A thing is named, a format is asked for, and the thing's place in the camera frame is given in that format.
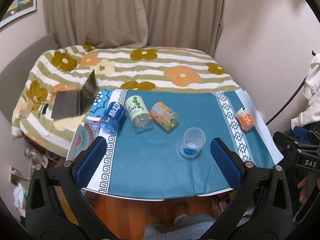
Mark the white plastic cup blue label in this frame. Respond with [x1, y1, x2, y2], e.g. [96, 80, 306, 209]
[179, 127, 206, 158]

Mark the right hand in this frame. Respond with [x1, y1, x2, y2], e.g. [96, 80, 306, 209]
[297, 177, 308, 204]

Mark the white garment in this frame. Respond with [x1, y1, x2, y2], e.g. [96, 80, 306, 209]
[291, 53, 320, 129]

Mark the orange cartoon drink bottle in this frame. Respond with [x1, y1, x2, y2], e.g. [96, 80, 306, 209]
[235, 107, 255, 132]

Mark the blue label water bottle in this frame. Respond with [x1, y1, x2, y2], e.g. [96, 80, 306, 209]
[99, 102, 126, 134]

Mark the black laptop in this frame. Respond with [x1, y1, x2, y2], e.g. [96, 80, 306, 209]
[51, 71, 97, 119]

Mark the blue patterned tablecloth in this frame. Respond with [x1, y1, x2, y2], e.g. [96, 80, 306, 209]
[67, 89, 283, 200]

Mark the white green-label bottle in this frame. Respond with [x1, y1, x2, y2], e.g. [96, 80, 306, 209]
[124, 95, 151, 128]

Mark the yellow orange-label bottle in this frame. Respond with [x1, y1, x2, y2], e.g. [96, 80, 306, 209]
[150, 102, 179, 132]

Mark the grey bed headboard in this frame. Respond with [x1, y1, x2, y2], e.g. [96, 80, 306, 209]
[1, 34, 59, 122]

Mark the floral striped bed quilt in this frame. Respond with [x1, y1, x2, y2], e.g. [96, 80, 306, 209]
[11, 45, 239, 157]

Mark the beige curtain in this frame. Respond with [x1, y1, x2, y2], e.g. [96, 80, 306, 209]
[43, 0, 224, 55]

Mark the black cable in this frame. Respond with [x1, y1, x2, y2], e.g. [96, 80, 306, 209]
[265, 76, 308, 126]

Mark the framed wall picture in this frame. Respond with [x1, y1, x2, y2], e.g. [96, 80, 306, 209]
[1, 0, 37, 28]

